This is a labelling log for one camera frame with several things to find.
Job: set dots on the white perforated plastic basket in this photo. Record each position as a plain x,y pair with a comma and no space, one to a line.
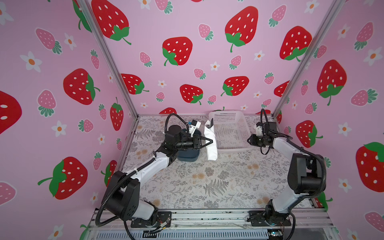
231,130

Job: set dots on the white paper napkin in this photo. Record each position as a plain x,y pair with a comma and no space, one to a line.
209,133

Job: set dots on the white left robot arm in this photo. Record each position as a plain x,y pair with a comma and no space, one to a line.
122,197

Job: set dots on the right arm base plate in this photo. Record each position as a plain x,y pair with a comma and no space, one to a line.
264,219

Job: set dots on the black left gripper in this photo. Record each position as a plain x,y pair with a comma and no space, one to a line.
195,142

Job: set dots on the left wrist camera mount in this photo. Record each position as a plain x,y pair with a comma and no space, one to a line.
193,126

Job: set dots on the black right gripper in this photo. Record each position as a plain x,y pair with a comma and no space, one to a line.
253,139

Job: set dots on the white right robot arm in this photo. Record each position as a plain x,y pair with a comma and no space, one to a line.
306,176

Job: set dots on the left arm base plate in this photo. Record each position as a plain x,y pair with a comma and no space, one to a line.
157,220

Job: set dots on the teal plastic tray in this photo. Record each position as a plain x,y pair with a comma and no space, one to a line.
189,153

